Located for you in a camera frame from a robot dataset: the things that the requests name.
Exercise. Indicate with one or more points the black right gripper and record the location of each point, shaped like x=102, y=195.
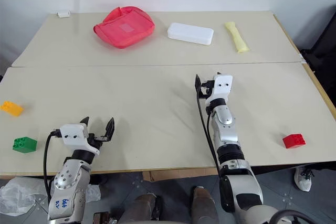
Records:
x=206, y=89

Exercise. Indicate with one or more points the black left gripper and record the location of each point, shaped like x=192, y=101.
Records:
x=96, y=142

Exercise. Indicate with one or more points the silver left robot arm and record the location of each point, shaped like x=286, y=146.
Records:
x=68, y=179

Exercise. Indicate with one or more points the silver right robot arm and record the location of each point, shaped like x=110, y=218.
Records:
x=231, y=134

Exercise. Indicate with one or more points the white plastic box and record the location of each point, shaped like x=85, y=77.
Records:
x=190, y=33

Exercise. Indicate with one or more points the pale yellow plastic tube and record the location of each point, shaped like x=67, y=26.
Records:
x=237, y=37

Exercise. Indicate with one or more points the green toy brick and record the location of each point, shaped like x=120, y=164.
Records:
x=25, y=145

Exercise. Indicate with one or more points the orange toy brick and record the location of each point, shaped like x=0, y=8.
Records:
x=11, y=108

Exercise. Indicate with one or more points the brown cardboard sheet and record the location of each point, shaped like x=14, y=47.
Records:
x=170, y=174

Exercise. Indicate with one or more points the dark brown rounded shape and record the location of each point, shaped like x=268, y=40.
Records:
x=203, y=205
x=143, y=208

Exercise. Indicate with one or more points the red mesh zip pouch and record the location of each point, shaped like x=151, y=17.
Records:
x=123, y=28

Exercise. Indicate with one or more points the clear plastic bag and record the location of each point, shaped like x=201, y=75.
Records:
x=18, y=193

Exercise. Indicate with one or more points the red toy brick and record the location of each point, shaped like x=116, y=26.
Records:
x=294, y=140

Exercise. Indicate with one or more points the small white plastic clip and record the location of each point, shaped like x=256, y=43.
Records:
x=63, y=14

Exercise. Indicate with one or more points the black chair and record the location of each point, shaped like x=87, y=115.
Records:
x=324, y=40

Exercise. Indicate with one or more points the white sneaker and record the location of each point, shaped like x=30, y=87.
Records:
x=303, y=178

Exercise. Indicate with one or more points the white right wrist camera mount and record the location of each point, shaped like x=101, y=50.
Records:
x=221, y=85

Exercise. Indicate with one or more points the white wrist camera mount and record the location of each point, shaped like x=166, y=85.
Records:
x=74, y=135
x=221, y=85

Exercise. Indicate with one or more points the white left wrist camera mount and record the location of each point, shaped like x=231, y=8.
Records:
x=74, y=135

